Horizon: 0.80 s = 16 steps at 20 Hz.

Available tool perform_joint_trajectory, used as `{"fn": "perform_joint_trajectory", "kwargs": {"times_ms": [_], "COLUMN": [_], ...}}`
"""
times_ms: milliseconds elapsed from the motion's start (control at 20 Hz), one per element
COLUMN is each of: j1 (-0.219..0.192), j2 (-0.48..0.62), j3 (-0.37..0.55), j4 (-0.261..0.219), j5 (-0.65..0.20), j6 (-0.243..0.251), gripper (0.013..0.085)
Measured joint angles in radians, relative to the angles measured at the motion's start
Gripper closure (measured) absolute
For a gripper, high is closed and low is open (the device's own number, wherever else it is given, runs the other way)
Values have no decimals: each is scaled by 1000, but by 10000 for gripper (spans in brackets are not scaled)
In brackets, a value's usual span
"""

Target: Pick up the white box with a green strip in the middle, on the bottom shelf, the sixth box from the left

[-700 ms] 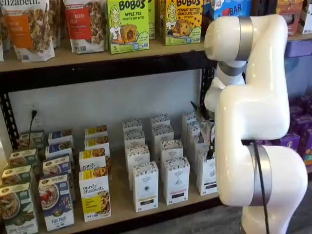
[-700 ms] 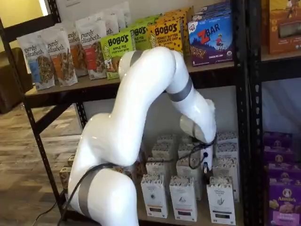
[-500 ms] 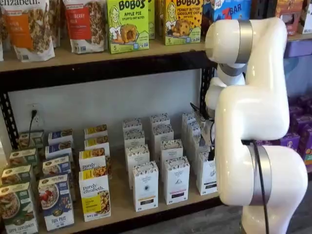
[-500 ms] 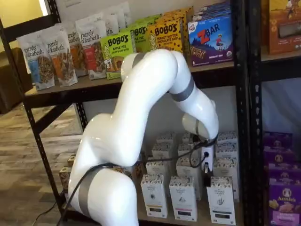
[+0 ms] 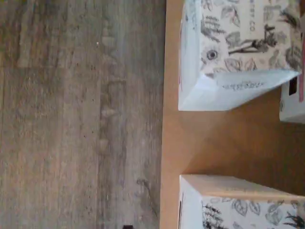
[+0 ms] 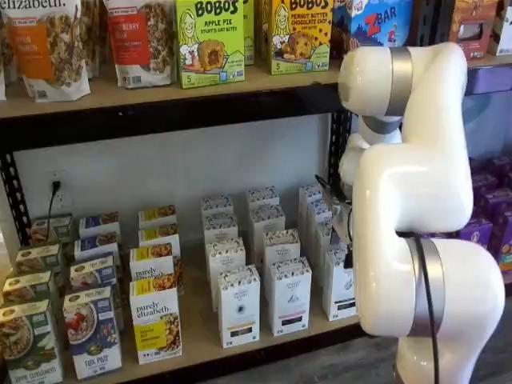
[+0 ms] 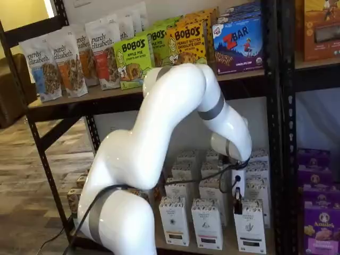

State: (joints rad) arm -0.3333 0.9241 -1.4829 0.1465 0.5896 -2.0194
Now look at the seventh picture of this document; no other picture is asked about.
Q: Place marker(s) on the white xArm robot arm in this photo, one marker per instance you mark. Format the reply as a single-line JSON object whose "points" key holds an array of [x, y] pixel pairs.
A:
{"points": [[148, 148]]}

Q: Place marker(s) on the green Bobo's apple pie box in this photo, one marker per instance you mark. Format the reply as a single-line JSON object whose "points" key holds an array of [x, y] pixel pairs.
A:
{"points": [[159, 45], [132, 61], [170, 22]]}

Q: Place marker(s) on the orange snack box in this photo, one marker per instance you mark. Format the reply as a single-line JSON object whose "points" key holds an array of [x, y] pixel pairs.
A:
{"points": [[318, 37]]}

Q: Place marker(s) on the yellow Bobo's peanut butter box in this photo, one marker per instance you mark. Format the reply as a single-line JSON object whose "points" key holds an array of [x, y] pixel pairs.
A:
{"points": [[213, 16], [196, 20], [187, 42]]}

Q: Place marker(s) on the small patterned dark box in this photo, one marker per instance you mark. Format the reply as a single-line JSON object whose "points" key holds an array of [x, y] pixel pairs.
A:
{"points": [[73, 202], [82, 181]]}

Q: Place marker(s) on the granola bag blue label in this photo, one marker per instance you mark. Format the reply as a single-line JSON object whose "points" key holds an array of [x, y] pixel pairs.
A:
{"points": [[40, 69]]}

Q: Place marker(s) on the white tea box pink strip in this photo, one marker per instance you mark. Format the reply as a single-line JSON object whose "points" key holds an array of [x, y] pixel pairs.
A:
{"points": [[211, 168], [207, 225], [212, 154], [211, 190]]}

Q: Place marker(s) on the purple Annie's box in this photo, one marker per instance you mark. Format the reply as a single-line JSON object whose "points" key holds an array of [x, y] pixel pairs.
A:
{"points": [[313, 158], [321, 197], [314, 178], [321, 231]]}

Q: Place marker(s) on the granola bag orange label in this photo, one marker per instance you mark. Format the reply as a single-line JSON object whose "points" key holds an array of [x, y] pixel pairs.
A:
{"points": [[70, 69], [86, 58]]}

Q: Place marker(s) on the white tea box green strip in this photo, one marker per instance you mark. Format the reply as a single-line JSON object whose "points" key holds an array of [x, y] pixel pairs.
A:
{"points": [[260, 155], [257, 170], [257, 190], [252, 228]]}

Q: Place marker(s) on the white granola bag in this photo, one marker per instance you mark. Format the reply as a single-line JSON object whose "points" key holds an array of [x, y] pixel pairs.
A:
{"points": [[126, 26], [139, 18]]}

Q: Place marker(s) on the white tea box yellow strip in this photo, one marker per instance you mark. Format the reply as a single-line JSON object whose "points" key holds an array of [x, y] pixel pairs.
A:
{"points": [[184, 170], [174, 220], [179, 190], [187, 155]]}

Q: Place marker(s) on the blue Z Bar box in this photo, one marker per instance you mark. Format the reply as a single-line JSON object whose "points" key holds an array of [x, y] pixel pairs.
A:
{"points": [[244, 6], [239, 47], [239, 17]]}

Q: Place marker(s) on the black metal shelf rack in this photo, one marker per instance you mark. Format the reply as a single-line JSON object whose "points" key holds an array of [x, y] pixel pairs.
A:
{"points": [[273, 132], [290, 132]]}

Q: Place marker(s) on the granola bag red label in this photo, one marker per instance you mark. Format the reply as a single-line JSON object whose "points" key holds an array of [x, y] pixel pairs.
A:
{"points": [[103, 53]]}

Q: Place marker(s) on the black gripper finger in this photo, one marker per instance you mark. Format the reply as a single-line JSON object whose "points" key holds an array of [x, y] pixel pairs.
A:
{"points": [[238, 202]]}

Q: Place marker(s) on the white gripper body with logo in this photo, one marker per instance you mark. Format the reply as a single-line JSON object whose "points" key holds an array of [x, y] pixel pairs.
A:
{"points": [[238, 179]]}

